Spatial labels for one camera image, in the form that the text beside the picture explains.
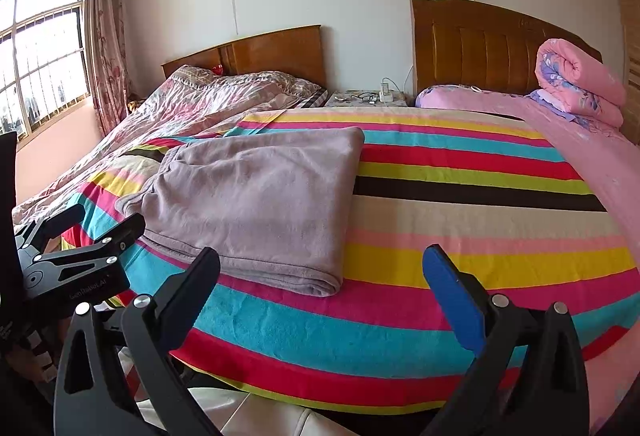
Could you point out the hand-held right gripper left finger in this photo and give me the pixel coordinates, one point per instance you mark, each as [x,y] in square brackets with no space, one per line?
[189,301]

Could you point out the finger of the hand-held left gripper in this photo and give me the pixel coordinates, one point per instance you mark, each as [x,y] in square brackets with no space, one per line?
[120,236]
[55,226]

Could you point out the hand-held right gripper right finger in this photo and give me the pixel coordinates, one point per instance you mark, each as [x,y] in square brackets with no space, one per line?
[450,296]

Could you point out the lilac pants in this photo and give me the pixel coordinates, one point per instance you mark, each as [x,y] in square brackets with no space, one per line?
[260,206]

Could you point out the striped colourful blanket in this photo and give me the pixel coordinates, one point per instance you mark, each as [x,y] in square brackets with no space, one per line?
[425,216]

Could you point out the small yellow object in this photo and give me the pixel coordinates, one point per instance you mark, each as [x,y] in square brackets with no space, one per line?
[135,106]

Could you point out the floral patterned quilt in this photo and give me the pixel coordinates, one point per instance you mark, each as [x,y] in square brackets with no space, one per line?
[175,106]

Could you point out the barred window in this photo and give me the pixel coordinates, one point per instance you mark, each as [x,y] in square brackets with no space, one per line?
[40,66]

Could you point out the floral pink curtain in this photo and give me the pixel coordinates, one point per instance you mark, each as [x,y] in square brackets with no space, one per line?
[107,41]

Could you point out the pink pillow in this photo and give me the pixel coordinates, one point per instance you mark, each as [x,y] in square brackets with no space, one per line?
[450,97]

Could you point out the pink bed sheet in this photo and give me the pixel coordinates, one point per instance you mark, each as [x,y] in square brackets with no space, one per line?
[615,176]

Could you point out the black eyeglasses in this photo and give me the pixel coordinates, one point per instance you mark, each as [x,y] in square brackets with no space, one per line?
[367,98]

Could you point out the nightstand with floral cover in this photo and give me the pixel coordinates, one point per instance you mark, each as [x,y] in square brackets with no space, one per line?
[347,102]

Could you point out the plaid pillow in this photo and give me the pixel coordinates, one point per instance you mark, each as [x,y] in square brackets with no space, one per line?
[312,100]

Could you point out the plain wooden headboard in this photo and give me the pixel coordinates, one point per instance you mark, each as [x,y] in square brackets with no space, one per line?
[280,51]

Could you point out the padded wooden headboard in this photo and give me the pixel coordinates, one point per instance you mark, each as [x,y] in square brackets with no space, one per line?
[475,51]

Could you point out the rolled pink floral quilt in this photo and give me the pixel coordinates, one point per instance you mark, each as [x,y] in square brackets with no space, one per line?
[585,76]

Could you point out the light wooden wardrobe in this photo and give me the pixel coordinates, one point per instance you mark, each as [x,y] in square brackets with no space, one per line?
[632,66]

